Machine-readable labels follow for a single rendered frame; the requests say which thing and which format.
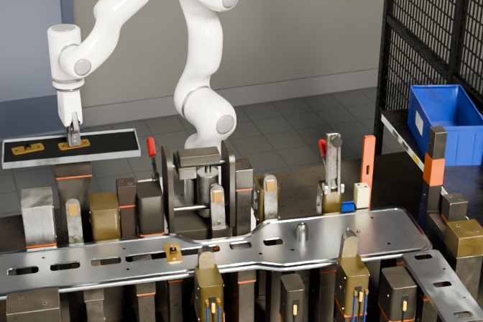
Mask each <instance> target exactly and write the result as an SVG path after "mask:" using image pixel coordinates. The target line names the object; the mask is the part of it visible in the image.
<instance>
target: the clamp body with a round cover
mask: <svg viewBox="0 0 483 322"><path fill-rule="evenodd" d="M117 199H118V197H117V196H116V193H115V192H109V193H95V194H90V195H89V200H88V202H89V205H90V216H91V218H90V219H89V220H90V223H91V231H92V238H93V241H92V242H98V241H105V240H112V239H121V233H120V222H119V220H120V215H119V211H120V209H119V204H118V201H117ZM100 262H101V265H112V264H118V263H120V259H119V258H111V259H100ZM103 295H104V299H103V315H104V318H105V321H104V322H127V317H126V312H125V307H124V303H125V299H124V286H123V285H118V286H112V287H104V288H103Z"/></svg>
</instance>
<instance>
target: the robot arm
mask: <svg viewBox="0 0 483 322"><path fill-rule="evenodd" d="M148 1H149V0H99V1H98V2H97V4H96V5H95V6H94V9H93V14H94V17H95V19H96V23H95V26H94V28H93V30H92V32H91V33H90V34H89V36H88V37H87V38H86V39H85V40H84V41H83V43H82V44H81V31H80V28H79V27H78V26H76V25H74V24H57V25H55V26H52V27H50V28H49V29H48V31H47V36H48V44H49V51H50V66H51V73H52V85H53V86H54V87H55V90H56V91H57V102H58V113H59V116H60V119H61V121H62V123H63V124H64V126H65V127H66V137H67V142H68V143H69V146H70V147H72V146H77V145H80V144H81V137H80V132H79V124H82V122H83V120H82V109H81V96H80V89H82V87H83V84H84V77H86V76H87V75H89V74H91V73H92V72H93V71H94V70H95V69H97V67H99V66H100V65H101V64H102V63H103V62H104V61H105V60H106V59H107V58H108V57H109V56H110V54H111V53H112V52H113V51H114V49H115V47H116V45H117V42H118V39H119V33H120V29H121V26H122V25H123V24H124V23H125V22H126V21H127V20H128V19H129V18H130V17H132V16H133V15H134V14H135V13H136V12H138V11H139V10H140V9H141V8H142V7H143V6H144V5H145V4H146V3H147V2H148ZM179 1H180V5H181V7H182V9H183V13H184V15H185V20H186V23H187V26H188V59H187V63H186V66H185V70H184V72H183V74H182V76H181V78H180V80H179V82H178V84H177V86H176V89H175V93H174V104H175V108H176V109H177V111H178V113H179V114H180V115H181V116H182V117H183V118H185V119H186V120H187V121H189V122H190V123H191V124H192V125H193V126H195V127H196V129H197V132H198V133H195V134H192V135H191V136H189V138H188V139H187V140H186V142H185V146H184V149H191V148H199V147H213V146H217V147H218V150H219V152H220V154H221V140H223V139H227V138H228V137H229V136H230V135H231V134H232V133H233V131H234V130H235V128H236V114H235V111H234V108H233V107H232V105H231V104H230V103H229V102H228V101H227V100H225V99H224V98H222V97H221V96H220V95H218V94H217V93H216V92H214V91H213V90H211V87H210V84H209V81H210V77H211V75H212V74H213V73H215V72H216V71H217V70H218V68H219V65H220V62H221V56H222V47H223V32H222V28H221V23H220V21H219V18H218V16H217V14H216V11H217V12H227V11H228V10H230V9H232V8H233V7H234V6H235V5H236V3H237V2H238V0H179ZM191 198H192V196H191V180H190V179H187V180H184V192H182V193H181V194H179V195H178V196H177V197H176V198H175V200H174V207H176V206H189V205H193V203H192V200H191Z"/></svg>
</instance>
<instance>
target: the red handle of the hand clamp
mask: <svg viewBox="0 0 483 322"><path fill-rule="evenodd" d="M318 146H319V149H320V152H321V157H322V159H323V163H324V166H325V169H326V140H323V139H320V140H319V141H318ZM336 189H337V185H336V183H335V180H334V179H331V190H336Z"/></svg>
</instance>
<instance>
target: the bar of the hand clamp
mask: <svg viewBox="0 0 483 322"><path fill-rule="evenodd" d="M341 145H342V139H341V135H340V134H339V132H331V133H326V183H327V185H328V195H330V194H331V179H334V178H335V179H336V185H337V189H336V190H337V193H338V194H340V193H341Z"/></svg>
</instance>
